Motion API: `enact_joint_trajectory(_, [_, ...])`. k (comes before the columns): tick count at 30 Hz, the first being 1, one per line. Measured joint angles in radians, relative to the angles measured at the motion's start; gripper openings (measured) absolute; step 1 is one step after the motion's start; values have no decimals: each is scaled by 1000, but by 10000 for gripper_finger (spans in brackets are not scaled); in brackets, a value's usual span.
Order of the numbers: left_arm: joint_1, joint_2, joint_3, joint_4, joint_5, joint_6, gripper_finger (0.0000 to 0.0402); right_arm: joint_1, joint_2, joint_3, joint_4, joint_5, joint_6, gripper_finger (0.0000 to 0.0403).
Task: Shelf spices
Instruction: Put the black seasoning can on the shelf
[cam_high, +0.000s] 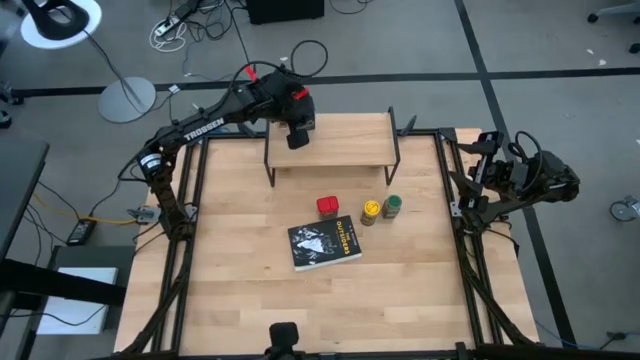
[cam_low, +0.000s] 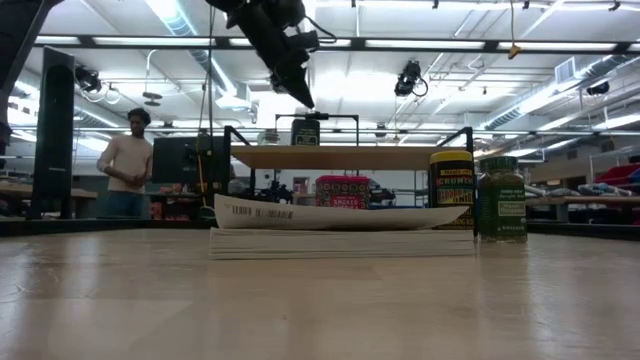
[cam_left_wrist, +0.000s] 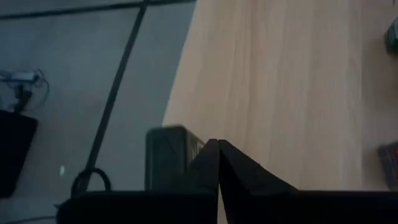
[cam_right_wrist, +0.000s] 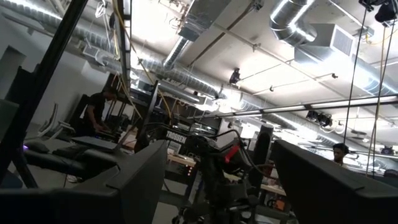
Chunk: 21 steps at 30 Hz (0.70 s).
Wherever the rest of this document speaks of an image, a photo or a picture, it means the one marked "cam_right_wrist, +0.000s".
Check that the black ceiling spotlight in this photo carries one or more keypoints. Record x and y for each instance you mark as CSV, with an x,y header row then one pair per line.
x,y
234,77

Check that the black desk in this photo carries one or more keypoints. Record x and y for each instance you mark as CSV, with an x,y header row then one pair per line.
x,y
77,161

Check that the corrugated ceiling duct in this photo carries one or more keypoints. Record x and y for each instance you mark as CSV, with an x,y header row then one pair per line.
x,y
183,77

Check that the black overhead camera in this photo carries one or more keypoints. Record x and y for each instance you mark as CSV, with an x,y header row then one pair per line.
x,y
387,12

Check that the silver ceiling air duct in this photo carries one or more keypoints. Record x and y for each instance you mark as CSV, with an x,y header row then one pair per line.
x,y
289,28

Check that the black column on white base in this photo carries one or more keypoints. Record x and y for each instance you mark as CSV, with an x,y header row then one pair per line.
x,y
264,146

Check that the person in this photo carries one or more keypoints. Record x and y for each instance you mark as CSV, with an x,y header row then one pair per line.
x,y
340,152
96,109

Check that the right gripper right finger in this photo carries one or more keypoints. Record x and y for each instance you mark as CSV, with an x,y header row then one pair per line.
x,y
335,205

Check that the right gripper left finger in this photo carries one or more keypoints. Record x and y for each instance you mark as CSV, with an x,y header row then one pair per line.
x,y
93,207

